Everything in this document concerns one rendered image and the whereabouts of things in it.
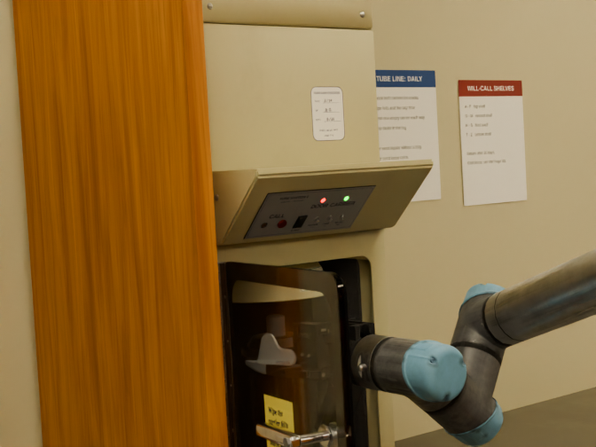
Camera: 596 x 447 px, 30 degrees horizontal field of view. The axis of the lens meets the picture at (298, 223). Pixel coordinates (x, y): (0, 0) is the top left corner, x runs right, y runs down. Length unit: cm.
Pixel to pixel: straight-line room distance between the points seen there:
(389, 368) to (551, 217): 128
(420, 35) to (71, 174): 98
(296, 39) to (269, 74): 7
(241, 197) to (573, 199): 143
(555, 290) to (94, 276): 65
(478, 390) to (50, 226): 69
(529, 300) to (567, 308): 6
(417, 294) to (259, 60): 93
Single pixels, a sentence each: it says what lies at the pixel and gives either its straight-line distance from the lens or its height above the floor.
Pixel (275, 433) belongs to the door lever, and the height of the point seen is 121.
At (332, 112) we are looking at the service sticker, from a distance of 165.
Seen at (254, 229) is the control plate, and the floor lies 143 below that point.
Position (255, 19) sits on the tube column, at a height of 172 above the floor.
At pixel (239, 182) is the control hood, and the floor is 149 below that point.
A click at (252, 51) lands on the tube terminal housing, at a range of 157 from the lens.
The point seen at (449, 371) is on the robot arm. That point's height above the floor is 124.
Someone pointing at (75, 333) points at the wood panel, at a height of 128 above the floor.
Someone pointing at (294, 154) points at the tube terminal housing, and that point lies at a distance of 160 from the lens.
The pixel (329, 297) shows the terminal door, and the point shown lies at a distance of 125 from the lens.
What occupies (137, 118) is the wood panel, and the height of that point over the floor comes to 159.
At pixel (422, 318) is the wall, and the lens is 238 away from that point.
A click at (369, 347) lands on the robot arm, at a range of 151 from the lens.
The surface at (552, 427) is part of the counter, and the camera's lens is 240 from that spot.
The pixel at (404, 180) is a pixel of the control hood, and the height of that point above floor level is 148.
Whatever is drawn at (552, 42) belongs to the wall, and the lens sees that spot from 272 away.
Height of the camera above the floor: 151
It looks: 3 degrees down
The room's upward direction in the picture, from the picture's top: 3 degrees counter-clockwise
